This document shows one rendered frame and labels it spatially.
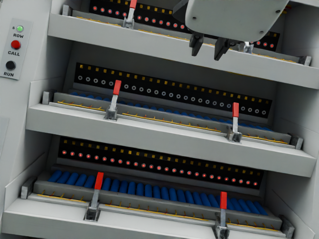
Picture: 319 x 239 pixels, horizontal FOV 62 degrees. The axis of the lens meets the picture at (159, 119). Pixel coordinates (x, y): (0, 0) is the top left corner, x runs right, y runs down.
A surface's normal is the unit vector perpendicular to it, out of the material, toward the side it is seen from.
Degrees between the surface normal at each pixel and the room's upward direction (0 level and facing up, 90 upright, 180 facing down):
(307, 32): 90
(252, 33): 167
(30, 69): 90
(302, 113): 90
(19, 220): 109
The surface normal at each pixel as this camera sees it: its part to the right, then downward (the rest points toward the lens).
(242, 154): 0.04, 0.22
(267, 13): -0.01, 0.95
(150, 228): 0.19, -0.96
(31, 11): 0.11, -0.11
